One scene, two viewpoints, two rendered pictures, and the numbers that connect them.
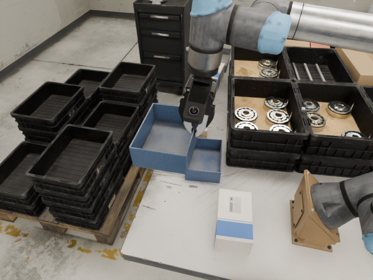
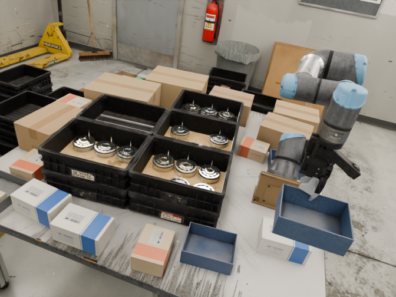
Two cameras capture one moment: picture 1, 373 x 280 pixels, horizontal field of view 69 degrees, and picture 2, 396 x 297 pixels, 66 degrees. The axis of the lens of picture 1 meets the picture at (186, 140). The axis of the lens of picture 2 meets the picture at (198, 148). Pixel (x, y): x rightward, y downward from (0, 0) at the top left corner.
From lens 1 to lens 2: 1.17 m
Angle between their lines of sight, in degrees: 68
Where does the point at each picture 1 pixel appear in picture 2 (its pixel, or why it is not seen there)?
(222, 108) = (113, 213)
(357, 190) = (294, 152)
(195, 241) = (299, 277)
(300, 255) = not seen: hidden behind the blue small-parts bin
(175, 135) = (295, 218)
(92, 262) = not seen: outside the picture
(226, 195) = (269, 234)
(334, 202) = (294, 168)
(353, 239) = not seen: hidden behind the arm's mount
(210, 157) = (199, 244)
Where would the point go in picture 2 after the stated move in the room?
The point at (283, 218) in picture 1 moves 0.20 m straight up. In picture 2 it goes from (267, 211) to (279, 180)
